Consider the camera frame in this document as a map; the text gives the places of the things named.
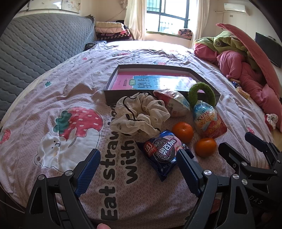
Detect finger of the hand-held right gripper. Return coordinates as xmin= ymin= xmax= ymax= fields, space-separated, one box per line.
xmin=244 ymin=132 xmax=282 ymax=164
xmin=218 ymin=142 xmax=278 ymax=183

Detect pink quilted pad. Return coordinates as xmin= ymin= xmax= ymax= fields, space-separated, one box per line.
xmin=216 ymin=23 xmax=282 ymax=99

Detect yellow wafer packet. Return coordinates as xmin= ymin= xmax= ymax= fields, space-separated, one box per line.
xmin=236 ymin=87 xmax=250 ymax=99

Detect dark patterned folded blanket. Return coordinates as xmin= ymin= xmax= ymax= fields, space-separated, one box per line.
xmin=97 ymin=30 xmax=134 ymax=42

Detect dark blue patterned cloth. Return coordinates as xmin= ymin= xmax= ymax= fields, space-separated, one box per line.
xmin=85 ymin=42 xmax=104 ymax=50

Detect grey shallow cardboard box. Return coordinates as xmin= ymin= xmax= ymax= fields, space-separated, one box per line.
xmin=104 ymin=64 xmax=221 ymax=105

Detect barred window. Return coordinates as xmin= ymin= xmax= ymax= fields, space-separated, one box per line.
xmin=146 ymin=0 xmax=190 ymax=33

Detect blue cookie packet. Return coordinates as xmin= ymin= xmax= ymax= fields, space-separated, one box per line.
xmin=135 ymin=130 xmax=194 ymax=182

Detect blue egg toy packet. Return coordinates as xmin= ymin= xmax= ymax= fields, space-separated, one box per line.
xmin=193 ymin=100 xmax=227 ymax=139

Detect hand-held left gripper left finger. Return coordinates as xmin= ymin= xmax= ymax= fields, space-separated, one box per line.
xmin=24 ymin=148 xmax=102 ymax=229

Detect cream curtain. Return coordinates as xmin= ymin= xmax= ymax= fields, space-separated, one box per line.
xmin=189 ymin=0 xmax=213 ymax=40
xmin=124 ymin=0 xmax=148 ymax=41

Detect black television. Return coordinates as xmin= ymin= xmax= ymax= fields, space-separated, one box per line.
xmin=254 ymin=32 xmax=282 ymax=67

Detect green fuzzy scrunchie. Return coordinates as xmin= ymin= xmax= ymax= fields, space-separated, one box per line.
xmin=188 ymin=82 xmax=218 ymax=109

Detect cream folded blanket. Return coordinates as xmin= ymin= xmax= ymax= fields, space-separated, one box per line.
xmin=96 ymin=21 xmax=125 ymax=33

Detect white air conditioner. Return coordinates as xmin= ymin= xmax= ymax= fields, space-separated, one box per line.
xmin=223 ymin=3 xmax=247 ymax=14

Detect white sheer scrunchie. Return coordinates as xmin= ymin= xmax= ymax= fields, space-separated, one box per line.
xmin=109 ymin=92 xmax=171 ymax=136

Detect red egg toy packet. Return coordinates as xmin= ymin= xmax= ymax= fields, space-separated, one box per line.
xmin=153 ymin=89 xmax=191 ymax=117

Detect orange mandarin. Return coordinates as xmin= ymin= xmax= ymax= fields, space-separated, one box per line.
xmin=195 ymin=138 xmax=217 ymax=158
xmin=172 ymin=122 xmax=194 ymax=144

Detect small patterned folded blanket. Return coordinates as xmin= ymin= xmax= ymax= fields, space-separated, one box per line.
xmin=178 ymin=29 xmax=193 ymax=39

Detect white and red scrunchie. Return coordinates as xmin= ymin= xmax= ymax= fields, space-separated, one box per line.
xmin=265 ymin=113 xmax=278 ymax=130

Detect pink quilt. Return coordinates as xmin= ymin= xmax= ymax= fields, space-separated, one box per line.
xmin=193 ymin=43 xmax=279 ymax=117

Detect floral wall painting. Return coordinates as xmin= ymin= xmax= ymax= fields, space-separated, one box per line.
xmin=20 ymin=0 xmax=84 ymax=16

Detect green fleece blanket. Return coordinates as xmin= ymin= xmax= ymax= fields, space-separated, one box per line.
xmin=195 ymin=30 xmax=260 ymax=71

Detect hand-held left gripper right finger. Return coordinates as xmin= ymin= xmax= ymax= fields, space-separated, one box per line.
xmin=176 ymin=148 xmax=257 ymax=229

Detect grey quilted headboard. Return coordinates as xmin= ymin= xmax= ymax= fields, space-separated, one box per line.
xmin=0 ymin=15 xmax=96 ymax=121

